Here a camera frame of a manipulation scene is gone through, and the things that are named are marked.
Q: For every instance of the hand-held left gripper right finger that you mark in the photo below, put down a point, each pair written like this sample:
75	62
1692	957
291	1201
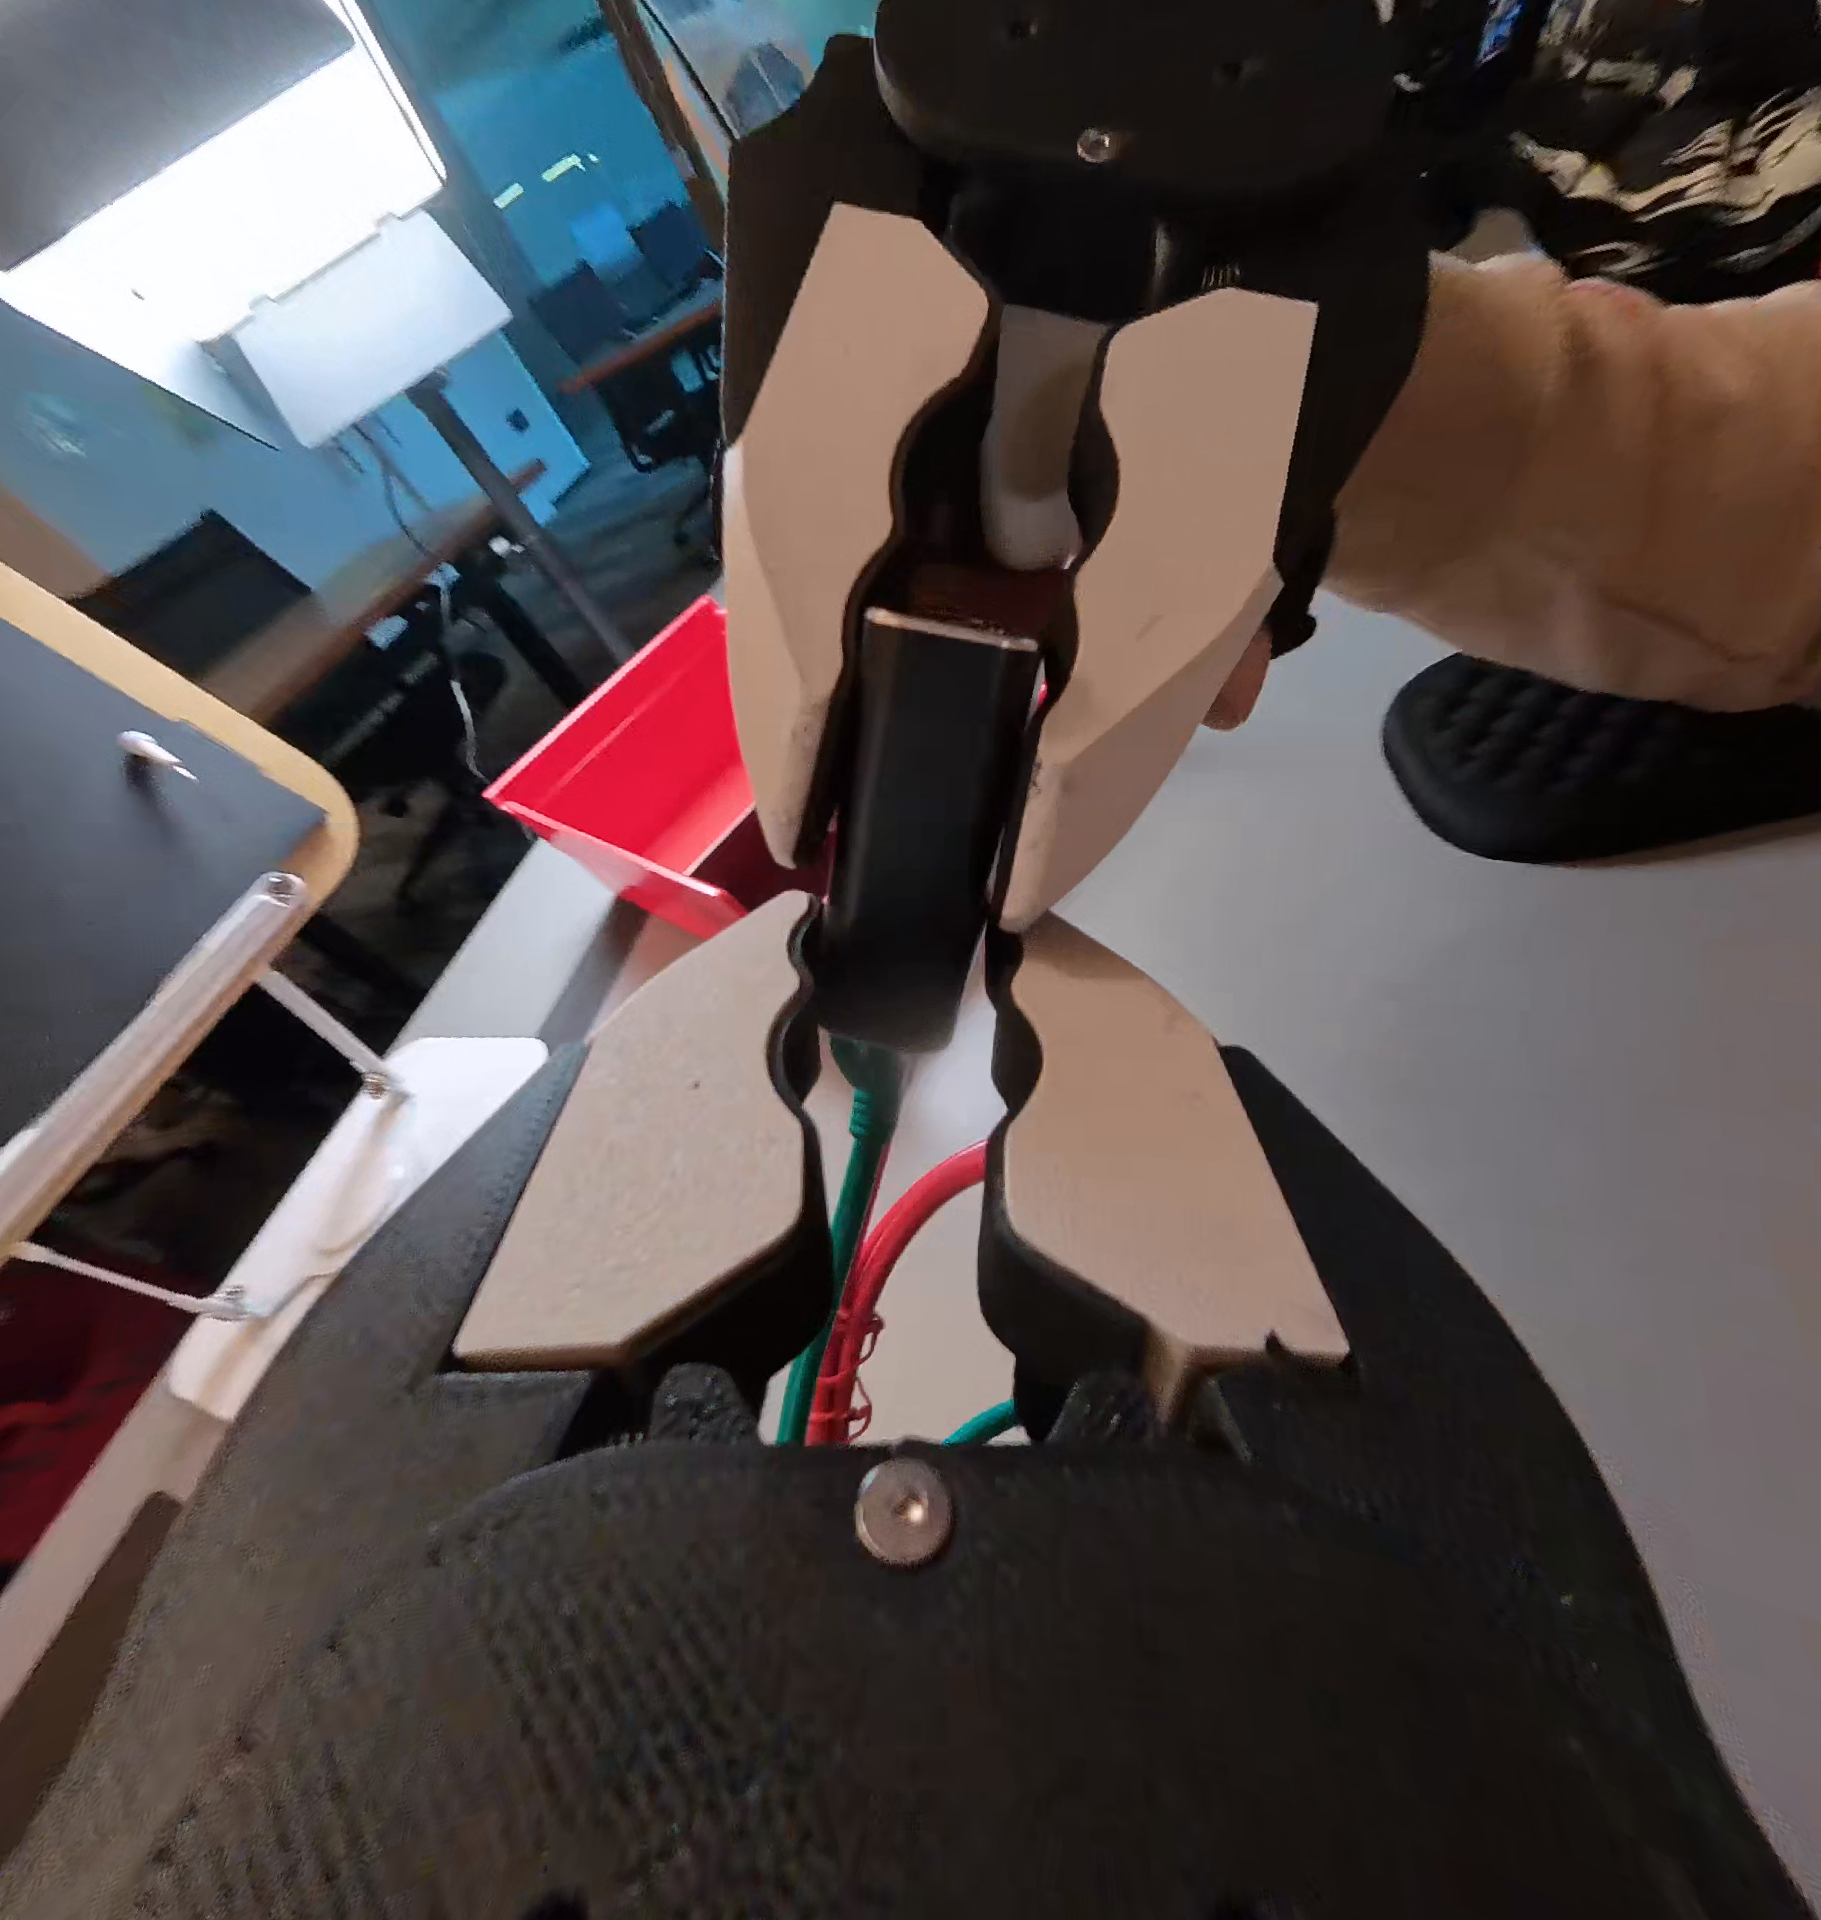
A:
1151	1185

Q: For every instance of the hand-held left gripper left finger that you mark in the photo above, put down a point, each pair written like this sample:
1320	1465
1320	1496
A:
656	1185

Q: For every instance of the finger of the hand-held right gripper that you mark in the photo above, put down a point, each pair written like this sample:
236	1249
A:
1196	493
814	450

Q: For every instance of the black ethernet splitter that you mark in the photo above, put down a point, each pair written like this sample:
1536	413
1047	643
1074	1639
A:
918	808

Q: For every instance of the person's right forearm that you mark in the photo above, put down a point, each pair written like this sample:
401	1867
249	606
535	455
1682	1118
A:
1603	493

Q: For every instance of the person's right hand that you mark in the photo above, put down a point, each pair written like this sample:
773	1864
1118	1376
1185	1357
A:
1240	691

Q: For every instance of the red divided plastic bin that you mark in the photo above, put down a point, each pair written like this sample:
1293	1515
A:
625	780

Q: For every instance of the white standing desk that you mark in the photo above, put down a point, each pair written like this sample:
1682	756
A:
370	328

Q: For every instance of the black padded wrist rest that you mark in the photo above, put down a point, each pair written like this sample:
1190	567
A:
1571	764

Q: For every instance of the silver metal tube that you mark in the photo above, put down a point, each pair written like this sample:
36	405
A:
177	997

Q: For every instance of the black printed garment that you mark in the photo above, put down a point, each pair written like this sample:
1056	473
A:
1675	133

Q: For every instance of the black board with plywood edge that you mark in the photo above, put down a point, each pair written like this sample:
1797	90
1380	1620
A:
86	855

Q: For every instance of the white pin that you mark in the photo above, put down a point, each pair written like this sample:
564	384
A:
151	756

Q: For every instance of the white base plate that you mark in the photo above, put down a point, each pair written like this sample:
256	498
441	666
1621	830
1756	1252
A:
342	1185

